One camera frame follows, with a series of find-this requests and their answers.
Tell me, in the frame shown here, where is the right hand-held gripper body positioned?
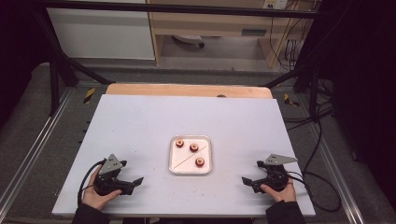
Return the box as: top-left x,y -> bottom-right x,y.
251,153 -> 299,194

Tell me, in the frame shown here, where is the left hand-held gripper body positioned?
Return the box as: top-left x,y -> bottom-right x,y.
93,153 -> 134,197

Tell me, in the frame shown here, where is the thin wooden skewer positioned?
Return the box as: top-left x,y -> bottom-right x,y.
172,146 -> 209,171

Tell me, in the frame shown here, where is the square white metal tray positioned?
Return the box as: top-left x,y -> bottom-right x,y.
168,134 -> 214,176

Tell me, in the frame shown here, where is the person's right hand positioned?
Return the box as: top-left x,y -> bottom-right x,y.
260,178 -> 298,204

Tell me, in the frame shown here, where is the person's left hand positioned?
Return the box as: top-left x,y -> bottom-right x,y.
80,164 -> 123,211

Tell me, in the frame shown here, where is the light wooden table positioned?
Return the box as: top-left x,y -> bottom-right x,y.
105,82 -> 274,100

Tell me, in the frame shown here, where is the black curtain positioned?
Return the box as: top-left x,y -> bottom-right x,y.
314,0 -> 396,203

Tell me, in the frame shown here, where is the white cabinet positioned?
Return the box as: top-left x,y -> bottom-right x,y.
46,7 -> 156,61

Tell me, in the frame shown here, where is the office chair base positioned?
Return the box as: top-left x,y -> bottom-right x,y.
172,34 -> 206,49

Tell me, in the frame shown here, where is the light wooden desk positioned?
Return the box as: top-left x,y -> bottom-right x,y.
145,0 -> 322,69

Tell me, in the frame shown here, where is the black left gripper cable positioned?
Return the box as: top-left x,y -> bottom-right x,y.
77,158 -> 107,207

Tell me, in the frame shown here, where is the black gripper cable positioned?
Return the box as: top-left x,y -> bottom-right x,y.
285,170 -> 342,214
77,158 -> 107,207

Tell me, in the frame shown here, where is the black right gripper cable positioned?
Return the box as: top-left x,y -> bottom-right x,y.
285,170 -> 342,214

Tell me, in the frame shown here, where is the aluminium floor rail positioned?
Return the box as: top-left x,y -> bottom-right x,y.
0,88 -> 76,206
309,122 -> 366,224

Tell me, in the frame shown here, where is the bundle of black cables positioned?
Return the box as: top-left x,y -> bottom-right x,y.
268,0 -> 335,132

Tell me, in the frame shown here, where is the white wall socket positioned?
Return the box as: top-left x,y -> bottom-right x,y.
262,0 -> 290,10

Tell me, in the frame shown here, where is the black metal frame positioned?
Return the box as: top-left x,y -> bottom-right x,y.
31,0 -> 325,123

